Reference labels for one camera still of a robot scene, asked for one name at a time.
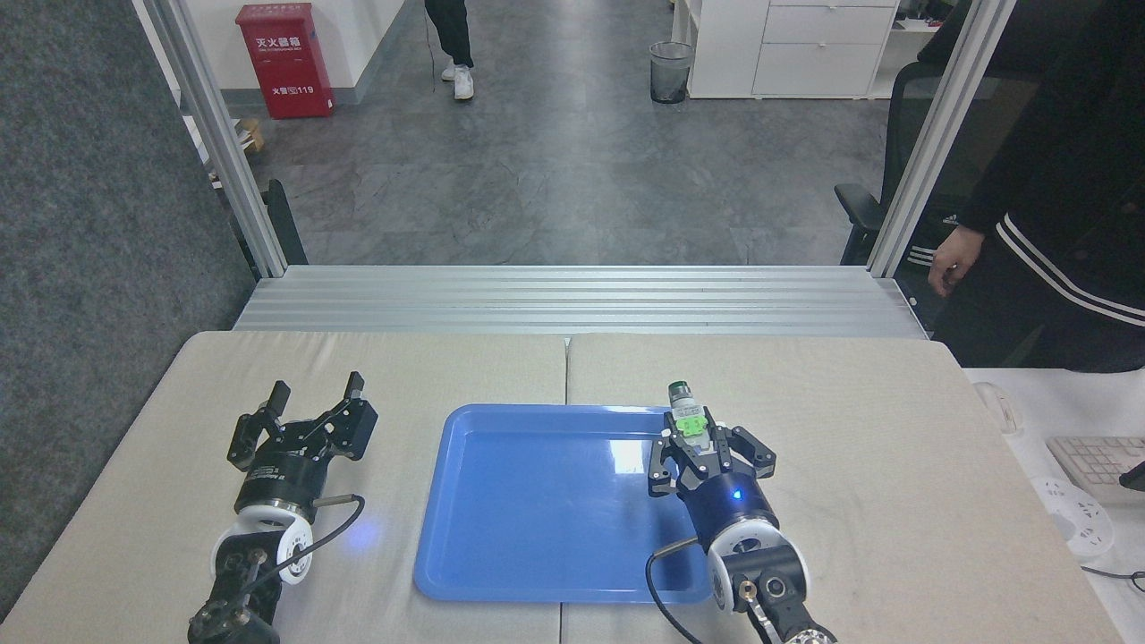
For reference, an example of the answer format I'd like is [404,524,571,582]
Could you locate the white side desk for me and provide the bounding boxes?
[962,367,1145,644]

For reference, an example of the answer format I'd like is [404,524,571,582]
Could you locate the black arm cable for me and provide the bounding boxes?
[645,537,717,644]
[237,495,366,618]

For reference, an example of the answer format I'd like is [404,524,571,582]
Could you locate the white drawer cabinet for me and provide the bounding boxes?
[673,0,900,100]

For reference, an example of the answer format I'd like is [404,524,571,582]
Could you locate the switch part with green clip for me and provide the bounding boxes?
[666,381,717,453]

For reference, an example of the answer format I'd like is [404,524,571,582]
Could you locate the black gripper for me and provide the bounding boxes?
[226,372,378,526]
[649,425,780,552]

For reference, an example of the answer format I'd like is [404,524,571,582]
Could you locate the grey felt partition panel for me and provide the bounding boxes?
[0,0,260,620]

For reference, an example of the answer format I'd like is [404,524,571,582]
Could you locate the white power strip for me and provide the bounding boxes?
[1029,476,1115,561]

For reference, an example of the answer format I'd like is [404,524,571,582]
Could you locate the black office chair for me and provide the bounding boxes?
[834,63,949,267]

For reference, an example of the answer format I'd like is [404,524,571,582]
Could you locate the grey mesh waste bin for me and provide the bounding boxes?
[649,41,694,105]

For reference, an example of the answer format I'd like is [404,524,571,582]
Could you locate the person in black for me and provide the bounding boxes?
[929,0,1145,374]

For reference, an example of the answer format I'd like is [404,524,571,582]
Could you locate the person with white shoes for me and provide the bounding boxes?
[423,0,476,101]

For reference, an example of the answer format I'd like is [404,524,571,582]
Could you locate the white keyboard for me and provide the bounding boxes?
[1045,436,1145,504]

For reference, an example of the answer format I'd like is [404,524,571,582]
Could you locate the person's hand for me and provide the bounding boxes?
[929,225,986,298]

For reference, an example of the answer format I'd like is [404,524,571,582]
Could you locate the silver aluminium post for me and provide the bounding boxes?
[143,0,289,279]
[866,0,1018,278]

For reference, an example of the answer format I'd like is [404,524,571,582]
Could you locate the silver aluminium rail platform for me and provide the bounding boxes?
[233,265,929,339]

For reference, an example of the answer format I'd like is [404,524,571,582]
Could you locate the thin black desk cable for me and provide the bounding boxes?
[1080,563,1145,593]

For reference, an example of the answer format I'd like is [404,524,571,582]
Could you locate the red fire extinguisher box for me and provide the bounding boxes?
[235,3,336,121]

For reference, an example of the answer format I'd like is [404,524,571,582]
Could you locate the blue plastic tray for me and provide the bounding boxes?
[413,403,720,605]

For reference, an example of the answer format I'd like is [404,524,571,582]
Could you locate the white computer mouse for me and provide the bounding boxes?
[971,382,1026,437]

